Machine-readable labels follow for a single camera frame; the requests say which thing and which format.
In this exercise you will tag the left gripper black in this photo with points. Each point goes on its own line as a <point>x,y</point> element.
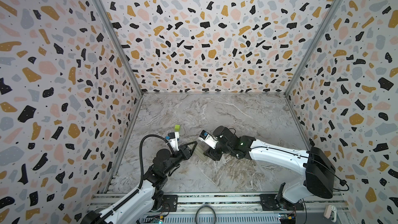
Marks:
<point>185,154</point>

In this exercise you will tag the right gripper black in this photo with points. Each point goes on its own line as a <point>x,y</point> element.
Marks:
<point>214,151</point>

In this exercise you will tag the white remote control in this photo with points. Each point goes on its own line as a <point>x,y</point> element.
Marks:
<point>199,152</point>

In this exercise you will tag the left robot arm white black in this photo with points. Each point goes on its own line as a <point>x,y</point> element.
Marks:
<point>148,194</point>

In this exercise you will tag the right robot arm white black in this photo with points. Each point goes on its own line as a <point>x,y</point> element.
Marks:
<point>316,174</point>

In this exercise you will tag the green cube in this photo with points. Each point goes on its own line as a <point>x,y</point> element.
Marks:
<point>177,127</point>

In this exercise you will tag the white plastic clip device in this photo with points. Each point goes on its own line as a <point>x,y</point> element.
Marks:
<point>330,213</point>

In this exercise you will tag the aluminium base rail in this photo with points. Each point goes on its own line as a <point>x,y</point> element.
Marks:
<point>233,208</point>

